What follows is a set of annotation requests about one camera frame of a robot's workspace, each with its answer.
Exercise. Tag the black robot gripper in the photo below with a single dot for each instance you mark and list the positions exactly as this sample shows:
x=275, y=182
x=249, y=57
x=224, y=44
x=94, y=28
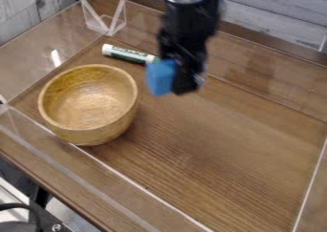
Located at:
x=189, y=23

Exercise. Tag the blue rectangular block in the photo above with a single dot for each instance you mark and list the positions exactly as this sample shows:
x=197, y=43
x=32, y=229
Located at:
x=160, y=76

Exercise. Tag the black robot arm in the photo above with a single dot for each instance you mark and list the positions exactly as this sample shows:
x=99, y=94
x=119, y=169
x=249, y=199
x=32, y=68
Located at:
x=189, y=24

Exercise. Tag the brown wooden bowl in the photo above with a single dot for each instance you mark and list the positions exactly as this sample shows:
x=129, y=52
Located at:
x=87, y=104

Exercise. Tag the green and white marker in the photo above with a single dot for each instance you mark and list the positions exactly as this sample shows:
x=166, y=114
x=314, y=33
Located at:
x=126, y=54

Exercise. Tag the black table leg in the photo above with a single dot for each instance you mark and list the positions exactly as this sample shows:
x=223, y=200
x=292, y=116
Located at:
x=42, y=197

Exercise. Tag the clear acrylic corner bracket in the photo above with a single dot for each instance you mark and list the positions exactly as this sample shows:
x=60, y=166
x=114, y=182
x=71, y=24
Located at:
x=103, y=23

